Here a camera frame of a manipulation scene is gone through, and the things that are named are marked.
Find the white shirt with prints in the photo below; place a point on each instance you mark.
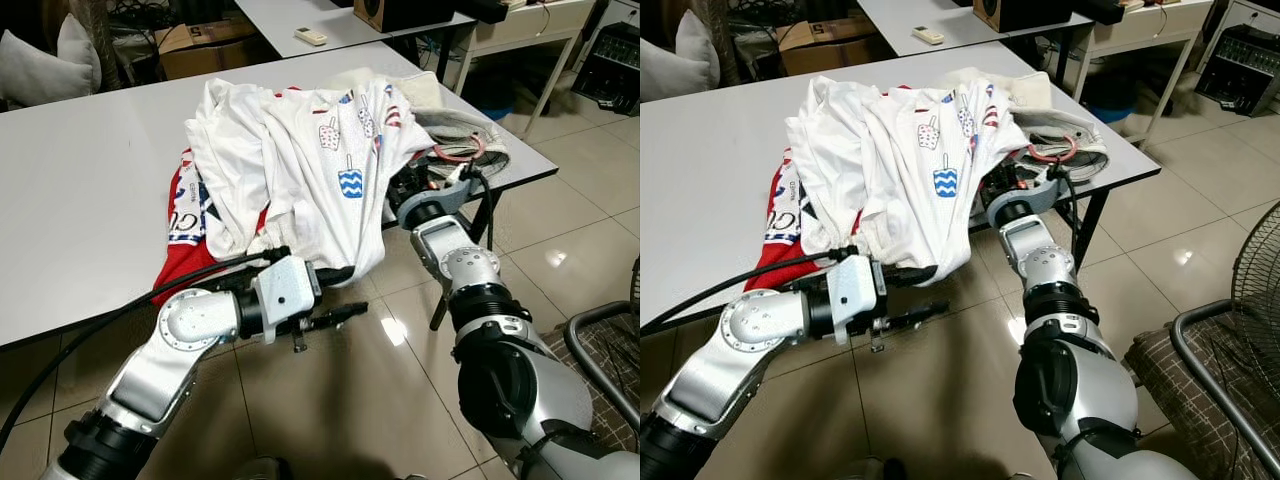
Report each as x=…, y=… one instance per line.
x=900, y=170
x=300, y=170

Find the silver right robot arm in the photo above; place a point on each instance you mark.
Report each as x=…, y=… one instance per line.
x=465, y=265
x=1040, y=265

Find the grey striped white garment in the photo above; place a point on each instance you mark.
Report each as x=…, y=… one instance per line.
x=1095, y=150
x=495, y=155

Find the cream folded garment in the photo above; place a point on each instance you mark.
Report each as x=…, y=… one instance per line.
x=420, y=92
x=1030, y=92

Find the blue bucket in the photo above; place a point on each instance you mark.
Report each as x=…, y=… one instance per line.
x=495, y=100
x=1112, y=100

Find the red garment with white lettering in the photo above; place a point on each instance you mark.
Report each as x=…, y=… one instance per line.
x=185, y=265
x=775, y=265

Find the white remote control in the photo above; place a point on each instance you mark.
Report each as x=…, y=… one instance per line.
x=310, y=36
x=927, y=35

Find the brown black loudspeaker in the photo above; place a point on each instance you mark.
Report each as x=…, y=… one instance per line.
x=400, y=15
x=1020, y=15

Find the grey side table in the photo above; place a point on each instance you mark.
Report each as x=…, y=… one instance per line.
x=330, y=25
x=950, y=22

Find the black speaker bar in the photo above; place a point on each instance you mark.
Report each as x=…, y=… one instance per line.
x=482, y=12
x=1098, y=12

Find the small white desk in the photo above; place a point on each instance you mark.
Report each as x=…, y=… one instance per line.
x=540, y=20
x=1160, y=20

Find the brown cardboard box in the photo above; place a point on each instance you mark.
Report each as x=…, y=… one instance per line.
x=830, y=52
x=210, y=55

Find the white pillow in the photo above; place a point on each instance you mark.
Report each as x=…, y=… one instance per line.
x=80, y=40
x=698, y=40
x=40, y=75
x=665, y=75

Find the black standing fan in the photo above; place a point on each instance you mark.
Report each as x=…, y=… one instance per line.
x=1260, y=300

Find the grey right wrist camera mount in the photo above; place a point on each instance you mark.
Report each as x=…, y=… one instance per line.
x=1025, y=198
x=440, y=200

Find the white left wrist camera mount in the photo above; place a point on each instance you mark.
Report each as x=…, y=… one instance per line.
x=285, y=295
x=855, y=295

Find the grey frame checked chair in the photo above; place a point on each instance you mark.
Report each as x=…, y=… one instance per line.
x=610, y=380
x=1180, y=390

